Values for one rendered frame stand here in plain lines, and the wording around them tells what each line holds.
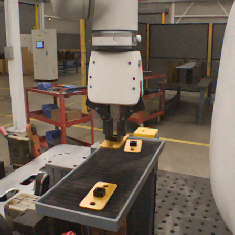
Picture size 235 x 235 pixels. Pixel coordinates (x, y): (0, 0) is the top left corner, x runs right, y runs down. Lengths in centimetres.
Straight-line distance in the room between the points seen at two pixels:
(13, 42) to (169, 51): 462
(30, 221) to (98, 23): 37
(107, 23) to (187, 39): 745
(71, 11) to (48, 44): 1049
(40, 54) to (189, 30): 584
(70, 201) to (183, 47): 757
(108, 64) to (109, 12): 9
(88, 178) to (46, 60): 1057
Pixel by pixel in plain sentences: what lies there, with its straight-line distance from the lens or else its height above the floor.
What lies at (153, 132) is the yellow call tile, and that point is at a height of 116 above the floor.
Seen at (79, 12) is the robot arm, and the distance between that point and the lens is 50.
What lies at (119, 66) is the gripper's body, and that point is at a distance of 50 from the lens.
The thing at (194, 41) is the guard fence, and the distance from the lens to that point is 788.
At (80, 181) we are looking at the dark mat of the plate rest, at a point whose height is 116.
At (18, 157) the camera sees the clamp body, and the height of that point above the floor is 97.
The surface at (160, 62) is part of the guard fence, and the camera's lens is 811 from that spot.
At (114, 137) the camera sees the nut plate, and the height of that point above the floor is 123.
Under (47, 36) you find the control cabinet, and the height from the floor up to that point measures 173.
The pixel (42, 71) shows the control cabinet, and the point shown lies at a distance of 1122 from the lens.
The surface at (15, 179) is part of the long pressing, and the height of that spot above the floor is 100.
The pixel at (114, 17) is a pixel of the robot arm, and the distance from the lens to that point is 49.
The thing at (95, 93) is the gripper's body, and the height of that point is 131.
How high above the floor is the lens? 140
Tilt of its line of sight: 15 degrees down
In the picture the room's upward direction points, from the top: straight up
